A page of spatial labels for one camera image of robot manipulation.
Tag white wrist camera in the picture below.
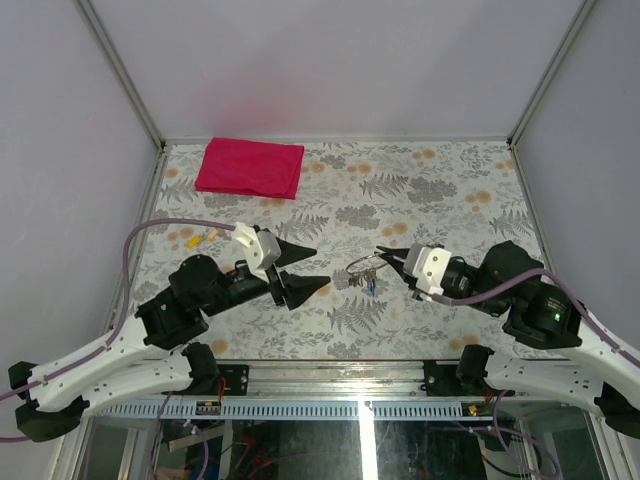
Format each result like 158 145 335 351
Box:
403 244 452 300
231 222 282 283

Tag white slotted cable duct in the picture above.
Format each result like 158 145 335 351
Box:
99 398 492 421

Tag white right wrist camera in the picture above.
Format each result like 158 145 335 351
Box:
403 244 452 300

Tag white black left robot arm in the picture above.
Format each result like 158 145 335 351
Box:
8 243 331 443

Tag yellow tagged key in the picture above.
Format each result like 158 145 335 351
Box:
205 228 219 242
186 236 201 249

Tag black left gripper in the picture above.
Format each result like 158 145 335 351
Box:
205 239 333 320

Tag metal keyring with clips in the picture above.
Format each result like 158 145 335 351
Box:
345 253 389 295

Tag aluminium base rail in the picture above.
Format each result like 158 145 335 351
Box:
99 358 501 401

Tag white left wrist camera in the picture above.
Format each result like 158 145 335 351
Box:
231 222 282 283

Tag blue tagged key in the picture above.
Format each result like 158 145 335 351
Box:
366 279 376 296

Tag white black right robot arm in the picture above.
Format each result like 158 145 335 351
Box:
378 241 639 438

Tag folded pink cloth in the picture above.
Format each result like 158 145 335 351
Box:
195 137 305 200

